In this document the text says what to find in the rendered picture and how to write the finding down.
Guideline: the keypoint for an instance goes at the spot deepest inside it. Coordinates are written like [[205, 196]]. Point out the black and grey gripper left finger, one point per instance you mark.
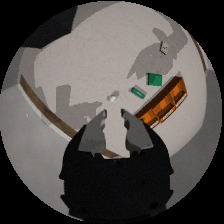
[[90, 139]]

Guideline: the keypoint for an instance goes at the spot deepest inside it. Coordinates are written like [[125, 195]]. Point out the orange bin rack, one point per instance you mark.
[[164, 108]]

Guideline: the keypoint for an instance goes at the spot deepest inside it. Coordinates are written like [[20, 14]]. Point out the white domino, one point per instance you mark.
[[164, 48]]

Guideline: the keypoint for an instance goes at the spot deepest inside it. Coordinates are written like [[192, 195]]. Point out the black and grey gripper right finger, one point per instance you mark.
[[142, 138]]

